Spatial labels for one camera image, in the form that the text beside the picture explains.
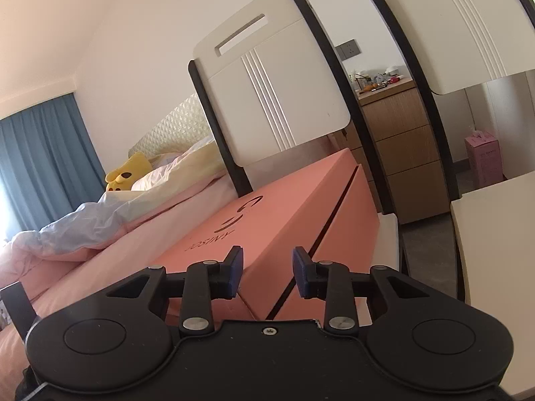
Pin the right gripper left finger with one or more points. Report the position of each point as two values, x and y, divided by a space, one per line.
204 282

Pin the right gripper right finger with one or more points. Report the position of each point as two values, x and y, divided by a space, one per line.
333 284

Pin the salmon pink box lid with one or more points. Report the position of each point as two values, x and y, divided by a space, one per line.
268 224

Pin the clutter on cabinet top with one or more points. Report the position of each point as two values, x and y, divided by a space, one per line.
376 80

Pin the pink bed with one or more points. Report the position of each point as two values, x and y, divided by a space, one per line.
138 249

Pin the pastel duvet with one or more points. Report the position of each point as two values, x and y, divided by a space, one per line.
38 259

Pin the yellow plush toy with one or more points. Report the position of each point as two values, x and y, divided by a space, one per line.
123 178

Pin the blue curtain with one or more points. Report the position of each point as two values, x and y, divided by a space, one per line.
48 165

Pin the wooden drawer cabinet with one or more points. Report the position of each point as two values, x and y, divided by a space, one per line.
407 150

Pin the quilted cream headboard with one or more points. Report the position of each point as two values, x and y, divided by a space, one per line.
184 126

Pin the pink gift box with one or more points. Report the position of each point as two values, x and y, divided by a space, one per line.
485 158

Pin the left white folding chair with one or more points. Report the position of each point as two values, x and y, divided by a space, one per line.
271 86

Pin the white folding chair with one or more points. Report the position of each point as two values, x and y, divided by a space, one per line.
482 47
271 86

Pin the right white folding chair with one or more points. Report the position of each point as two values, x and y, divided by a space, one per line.
482 47

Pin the grey wall socket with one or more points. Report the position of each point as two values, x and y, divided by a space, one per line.
348 49

